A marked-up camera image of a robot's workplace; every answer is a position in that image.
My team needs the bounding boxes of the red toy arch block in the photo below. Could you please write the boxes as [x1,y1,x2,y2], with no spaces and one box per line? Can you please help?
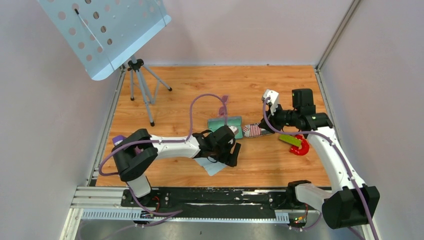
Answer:
[289,134,310,156]

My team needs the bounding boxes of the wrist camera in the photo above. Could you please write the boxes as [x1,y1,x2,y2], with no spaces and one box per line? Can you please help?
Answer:
[227,125,239,139]
[261,89,280,116]

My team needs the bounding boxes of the flag print glasses case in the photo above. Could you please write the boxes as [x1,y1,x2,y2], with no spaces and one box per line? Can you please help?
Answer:
[242,123,273,138]

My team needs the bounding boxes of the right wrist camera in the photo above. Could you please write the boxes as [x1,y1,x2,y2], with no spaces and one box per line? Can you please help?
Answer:
[261,89,280,116]

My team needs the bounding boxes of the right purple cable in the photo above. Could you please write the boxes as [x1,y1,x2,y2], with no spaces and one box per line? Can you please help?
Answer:
[262,97,380,240]

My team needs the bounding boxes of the green toy brick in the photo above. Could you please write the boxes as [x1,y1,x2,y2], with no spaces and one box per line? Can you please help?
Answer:
[278,134,303,148]

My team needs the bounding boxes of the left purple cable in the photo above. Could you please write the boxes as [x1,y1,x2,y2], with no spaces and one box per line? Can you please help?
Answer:
[98,93,229,229]

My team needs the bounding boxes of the grey-green glasses case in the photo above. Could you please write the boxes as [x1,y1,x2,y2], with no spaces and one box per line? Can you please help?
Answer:
[207,116,243,140]

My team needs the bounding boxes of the pink transparent sunglasses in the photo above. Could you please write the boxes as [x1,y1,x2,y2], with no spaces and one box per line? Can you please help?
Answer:
[217,94,230,117]

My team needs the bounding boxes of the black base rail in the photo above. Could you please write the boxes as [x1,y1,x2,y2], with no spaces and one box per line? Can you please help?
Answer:
[70,186,374,223]

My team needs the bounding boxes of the purple cable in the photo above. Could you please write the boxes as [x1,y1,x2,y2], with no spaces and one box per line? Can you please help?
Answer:
[262,97,380,240]
[98,93,229,229]

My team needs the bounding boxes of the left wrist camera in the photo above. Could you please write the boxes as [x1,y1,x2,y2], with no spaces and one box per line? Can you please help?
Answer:
[227,125,239,139]

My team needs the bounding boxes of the perforated metal music stand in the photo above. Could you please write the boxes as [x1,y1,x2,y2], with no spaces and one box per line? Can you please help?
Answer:
[39,0,173,127]

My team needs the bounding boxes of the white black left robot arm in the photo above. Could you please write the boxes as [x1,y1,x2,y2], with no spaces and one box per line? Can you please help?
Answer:
[111,125,241,207]

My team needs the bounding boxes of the purple glasses case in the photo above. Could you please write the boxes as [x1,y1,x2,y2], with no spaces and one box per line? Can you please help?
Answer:
[112,135,126,146]

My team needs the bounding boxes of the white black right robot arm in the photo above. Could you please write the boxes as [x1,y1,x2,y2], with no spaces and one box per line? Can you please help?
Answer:
[259,88,380,231]

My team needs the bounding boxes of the light blue cloth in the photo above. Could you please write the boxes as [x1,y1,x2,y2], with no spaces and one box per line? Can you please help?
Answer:
[194,157,227,176]

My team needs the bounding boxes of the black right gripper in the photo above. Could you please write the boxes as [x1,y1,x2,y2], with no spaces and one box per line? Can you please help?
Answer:
[258,102,300,134]

